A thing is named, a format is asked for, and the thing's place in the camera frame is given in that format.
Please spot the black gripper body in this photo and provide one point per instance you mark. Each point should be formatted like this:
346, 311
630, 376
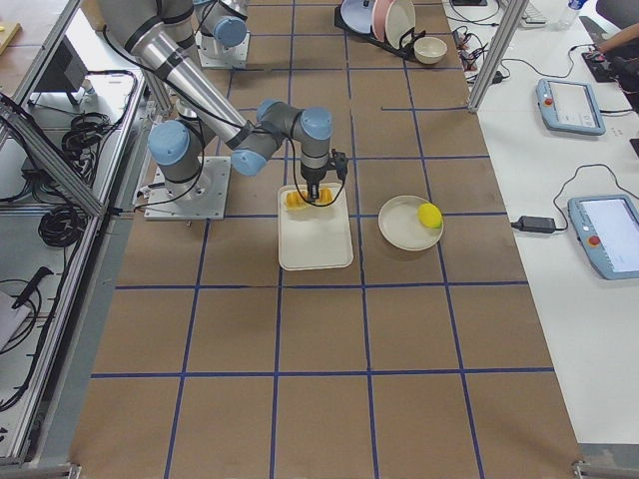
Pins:
313, 178

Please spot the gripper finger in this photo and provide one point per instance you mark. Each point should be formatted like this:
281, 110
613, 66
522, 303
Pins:
313, 193

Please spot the blue plate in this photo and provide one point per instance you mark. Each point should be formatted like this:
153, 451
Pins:
357, 15

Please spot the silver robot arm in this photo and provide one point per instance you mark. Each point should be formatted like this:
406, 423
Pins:
161, 36
223, 22

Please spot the person forearm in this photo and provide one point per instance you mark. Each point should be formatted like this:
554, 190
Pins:
621, 38

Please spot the cream plate with lemon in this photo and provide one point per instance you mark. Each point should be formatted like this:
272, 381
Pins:
399, 225

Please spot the pink plate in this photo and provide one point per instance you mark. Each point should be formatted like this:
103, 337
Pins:
378, 16

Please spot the cream plate in rack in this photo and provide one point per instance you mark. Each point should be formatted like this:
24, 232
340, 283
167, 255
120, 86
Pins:
399, 20

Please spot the white rectangular tray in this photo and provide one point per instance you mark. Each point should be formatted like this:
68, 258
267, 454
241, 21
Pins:
314, 238

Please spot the yellow lemon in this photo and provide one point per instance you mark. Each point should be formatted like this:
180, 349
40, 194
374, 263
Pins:
430, 216

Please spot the black dish rack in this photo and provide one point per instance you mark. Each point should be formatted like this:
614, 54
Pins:
406, 43

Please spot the cream bowl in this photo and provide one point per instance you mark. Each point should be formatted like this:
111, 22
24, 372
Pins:
429, 50

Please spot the black power adapter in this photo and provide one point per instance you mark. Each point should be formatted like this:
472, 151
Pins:
528, 224

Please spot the far blue teach pendant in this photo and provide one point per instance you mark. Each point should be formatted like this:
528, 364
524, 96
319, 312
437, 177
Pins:
569, 107

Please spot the blue teach pendant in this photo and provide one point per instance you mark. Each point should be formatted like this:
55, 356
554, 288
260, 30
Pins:
607, 229
569, 107

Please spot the plastic water bottle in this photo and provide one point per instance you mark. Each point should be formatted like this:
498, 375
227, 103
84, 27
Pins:
569, 14

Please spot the near blue teach pendant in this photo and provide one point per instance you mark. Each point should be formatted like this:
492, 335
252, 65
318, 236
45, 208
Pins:
607, 229

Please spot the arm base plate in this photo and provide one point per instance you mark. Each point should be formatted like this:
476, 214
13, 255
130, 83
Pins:
194, 192
214, 55

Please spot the aluminium frame post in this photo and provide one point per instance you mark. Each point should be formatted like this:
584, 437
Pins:
498, 45

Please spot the aluminium side frame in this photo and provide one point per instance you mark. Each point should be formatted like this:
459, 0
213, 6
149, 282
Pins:
70, 114

